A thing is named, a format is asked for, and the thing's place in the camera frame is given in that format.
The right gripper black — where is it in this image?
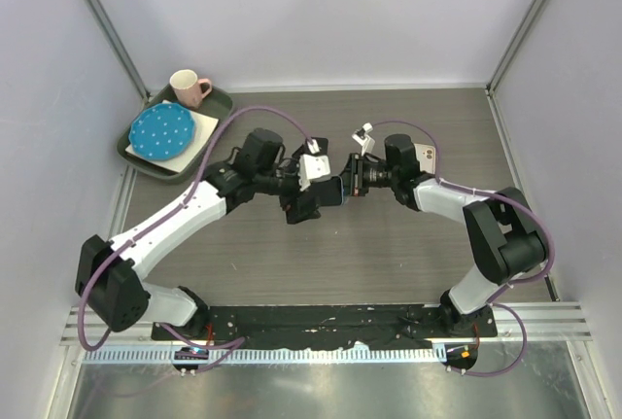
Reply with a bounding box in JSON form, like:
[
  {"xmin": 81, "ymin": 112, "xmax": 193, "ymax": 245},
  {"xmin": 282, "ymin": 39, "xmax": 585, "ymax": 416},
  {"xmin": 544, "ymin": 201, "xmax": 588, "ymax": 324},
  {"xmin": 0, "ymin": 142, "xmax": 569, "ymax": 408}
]
[{"xmin": 323, "ymin": 154, "xmax": 398, "ymax": 197}]

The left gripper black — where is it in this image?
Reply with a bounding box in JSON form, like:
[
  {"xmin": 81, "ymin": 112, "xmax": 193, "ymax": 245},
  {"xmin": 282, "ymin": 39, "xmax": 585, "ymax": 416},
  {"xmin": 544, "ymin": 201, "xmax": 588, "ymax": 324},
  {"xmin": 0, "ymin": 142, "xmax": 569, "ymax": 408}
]
[{"xmin": 256, "ymin": 147, "xmax": 322, "ymax": 224}]

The clear phone case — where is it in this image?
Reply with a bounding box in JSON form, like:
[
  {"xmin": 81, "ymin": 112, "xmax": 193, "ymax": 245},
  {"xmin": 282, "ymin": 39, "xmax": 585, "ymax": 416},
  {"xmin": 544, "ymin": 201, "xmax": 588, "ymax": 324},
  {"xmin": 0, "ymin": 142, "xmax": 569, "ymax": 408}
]
[{"xmin": 315, "ymin": 175, "xmax": 350, "ymax": 209}]

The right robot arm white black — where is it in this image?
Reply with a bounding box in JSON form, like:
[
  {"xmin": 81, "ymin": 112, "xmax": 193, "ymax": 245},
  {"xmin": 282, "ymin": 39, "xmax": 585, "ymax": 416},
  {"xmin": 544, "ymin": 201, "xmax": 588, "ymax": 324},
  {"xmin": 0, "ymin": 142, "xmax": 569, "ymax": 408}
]
[{"xmin": 341, "ymin": 124, "xmax": 554, "ymax": 336}]

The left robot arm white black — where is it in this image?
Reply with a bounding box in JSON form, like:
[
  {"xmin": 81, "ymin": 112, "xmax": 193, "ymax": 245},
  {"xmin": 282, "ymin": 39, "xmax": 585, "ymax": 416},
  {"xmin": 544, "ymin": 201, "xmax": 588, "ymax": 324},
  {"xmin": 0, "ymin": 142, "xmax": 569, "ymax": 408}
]
[{"xmin": 76, "ymin": 128, "xmax": 330, "ymax": 340}]

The dark green tray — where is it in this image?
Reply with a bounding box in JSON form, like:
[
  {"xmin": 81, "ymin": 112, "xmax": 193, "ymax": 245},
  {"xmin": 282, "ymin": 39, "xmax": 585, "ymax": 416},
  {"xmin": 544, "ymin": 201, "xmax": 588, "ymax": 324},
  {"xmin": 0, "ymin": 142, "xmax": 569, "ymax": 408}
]
[{"xmin": 116, "ymin": 87, "xmax": 234, "ymax": 184}]

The blue dotted plate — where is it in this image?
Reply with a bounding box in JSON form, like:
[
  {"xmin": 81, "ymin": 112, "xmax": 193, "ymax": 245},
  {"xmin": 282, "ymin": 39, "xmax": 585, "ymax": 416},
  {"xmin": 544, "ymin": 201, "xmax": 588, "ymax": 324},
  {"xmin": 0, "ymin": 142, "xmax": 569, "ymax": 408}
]
[{"xmin": 128, "ymin": 103, "xmax": 195, "ymax": 161}]

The pink mug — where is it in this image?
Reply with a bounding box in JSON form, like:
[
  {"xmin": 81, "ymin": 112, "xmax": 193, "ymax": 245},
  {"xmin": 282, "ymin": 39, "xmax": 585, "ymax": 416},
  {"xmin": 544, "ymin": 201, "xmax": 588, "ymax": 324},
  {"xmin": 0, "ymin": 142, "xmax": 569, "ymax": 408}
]
[{"xmin": 169, "ymin": 69, "xmax": 213, "ymax": 109}]

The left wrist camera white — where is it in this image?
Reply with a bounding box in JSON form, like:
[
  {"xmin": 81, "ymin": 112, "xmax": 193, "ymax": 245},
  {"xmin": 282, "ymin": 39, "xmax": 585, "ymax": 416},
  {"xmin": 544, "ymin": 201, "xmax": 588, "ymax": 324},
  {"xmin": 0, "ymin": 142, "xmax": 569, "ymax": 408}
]
[{"xmin": 298, "ymin": 137, "xmax": 330, "ymax": 192}]

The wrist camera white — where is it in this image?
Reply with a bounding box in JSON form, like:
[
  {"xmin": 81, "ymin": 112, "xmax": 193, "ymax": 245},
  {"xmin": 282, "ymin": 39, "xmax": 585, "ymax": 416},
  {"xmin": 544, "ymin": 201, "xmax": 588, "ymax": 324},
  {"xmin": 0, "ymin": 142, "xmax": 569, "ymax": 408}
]
[
  {"xmin": 298, "ymin": 137, "xmax": 330, "ymax": 192},
  {"xmin": 351, "ymin": 122, "xmax": 375, "ymax": 157}
]

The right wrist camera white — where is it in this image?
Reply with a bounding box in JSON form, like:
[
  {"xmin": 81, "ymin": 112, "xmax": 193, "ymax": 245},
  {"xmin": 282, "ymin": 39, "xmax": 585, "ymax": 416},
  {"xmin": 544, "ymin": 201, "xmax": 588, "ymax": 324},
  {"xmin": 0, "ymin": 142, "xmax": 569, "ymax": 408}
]
[{"xmin": 351, "ymin": 122, "xmax": 375, "ymax": 157}]

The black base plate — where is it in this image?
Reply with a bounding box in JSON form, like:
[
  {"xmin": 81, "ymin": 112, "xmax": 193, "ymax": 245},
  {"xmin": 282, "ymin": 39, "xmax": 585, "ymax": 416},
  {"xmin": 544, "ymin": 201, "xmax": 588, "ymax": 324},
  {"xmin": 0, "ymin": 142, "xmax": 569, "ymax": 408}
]
[{"xmin": 175, "ymin": 304, "xmax": 498, "ymax": 351}]

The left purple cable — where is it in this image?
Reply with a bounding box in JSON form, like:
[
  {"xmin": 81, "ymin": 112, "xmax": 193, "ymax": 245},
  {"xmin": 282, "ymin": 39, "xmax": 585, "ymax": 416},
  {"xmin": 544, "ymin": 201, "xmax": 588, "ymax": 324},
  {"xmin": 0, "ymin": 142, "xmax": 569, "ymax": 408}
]
[{"xmin": 77, "ymin": 106, "xmax": 322, "ymax": 375}]

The slotted cable duct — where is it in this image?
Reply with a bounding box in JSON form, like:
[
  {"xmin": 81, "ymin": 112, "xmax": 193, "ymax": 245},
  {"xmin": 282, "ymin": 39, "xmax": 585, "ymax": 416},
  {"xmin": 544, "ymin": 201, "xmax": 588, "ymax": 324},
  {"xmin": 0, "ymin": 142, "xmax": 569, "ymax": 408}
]
[{"xmin": 83, "ymin": 343, "xmax": 446, "ymax": 366}]

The aluminium frame rail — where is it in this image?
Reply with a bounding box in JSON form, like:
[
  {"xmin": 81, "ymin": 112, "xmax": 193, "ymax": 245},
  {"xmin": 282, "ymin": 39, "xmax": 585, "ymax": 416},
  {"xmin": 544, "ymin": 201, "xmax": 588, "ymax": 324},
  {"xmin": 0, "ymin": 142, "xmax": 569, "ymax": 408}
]
[{"xmin": 59, "ymin": 302, "xmax": 593, "ymax": 347}]

